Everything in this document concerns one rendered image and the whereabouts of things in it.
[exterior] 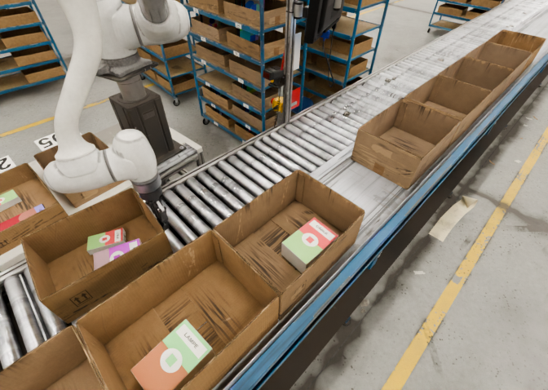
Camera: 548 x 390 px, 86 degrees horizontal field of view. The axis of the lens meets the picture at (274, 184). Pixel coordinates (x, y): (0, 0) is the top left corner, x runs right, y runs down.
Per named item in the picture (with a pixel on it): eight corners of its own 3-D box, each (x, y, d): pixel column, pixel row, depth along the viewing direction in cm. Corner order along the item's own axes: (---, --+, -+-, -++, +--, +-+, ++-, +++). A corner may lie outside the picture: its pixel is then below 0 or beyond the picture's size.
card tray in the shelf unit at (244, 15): (224, 16, 214) (223, 0, 207) (255, 8, 229) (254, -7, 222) (262, 29, 194) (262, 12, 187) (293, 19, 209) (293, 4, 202)
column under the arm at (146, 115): (118, 152, 162) (94, 96, 139) (159, 131, 177) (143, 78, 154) (145, 172, 151) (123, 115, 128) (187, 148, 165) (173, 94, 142)
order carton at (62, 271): (144, 213, 131) (132, 186, 119) (176, 257, 115) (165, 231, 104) (46, 264, 113) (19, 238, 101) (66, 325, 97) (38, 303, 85)
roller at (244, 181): (223, 157, 161) (216, 158, 158) (293, 209, 135) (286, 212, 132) (222, 166, 164) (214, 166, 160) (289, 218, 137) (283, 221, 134)
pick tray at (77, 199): (98, 145, 166) (90, 130, 159) (133, 177, 148) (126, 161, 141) (42, 170, 151) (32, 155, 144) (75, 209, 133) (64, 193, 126)
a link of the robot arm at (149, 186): (149, 160, 101) (154, 173, 105) (123, 173, 96) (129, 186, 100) (162, 173, 96) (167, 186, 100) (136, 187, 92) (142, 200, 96)
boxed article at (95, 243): (91, 241, 120) (87, 236, 117) (125, 232, 123) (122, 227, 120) (90, 255, 115) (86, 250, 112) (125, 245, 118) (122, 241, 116)
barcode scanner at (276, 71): (260, 86, 167) (262, 68, 161) (275, 82, 174) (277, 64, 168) (268, 90, 164) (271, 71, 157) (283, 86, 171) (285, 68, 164)
